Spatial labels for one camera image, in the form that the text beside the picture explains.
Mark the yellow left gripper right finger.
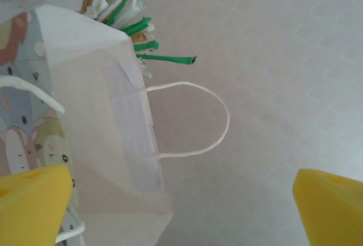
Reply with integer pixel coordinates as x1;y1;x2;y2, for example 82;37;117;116
293;168;363;246

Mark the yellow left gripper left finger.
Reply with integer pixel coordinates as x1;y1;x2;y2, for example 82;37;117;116
0;164;75;246

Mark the cartoon animal print paper bag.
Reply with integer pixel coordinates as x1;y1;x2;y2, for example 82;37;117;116
0;4;230;246

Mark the green wrapped straw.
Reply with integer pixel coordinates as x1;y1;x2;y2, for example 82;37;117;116
133;40;159;53
106;0;130;26
136;54;198;66
121;16;153;36

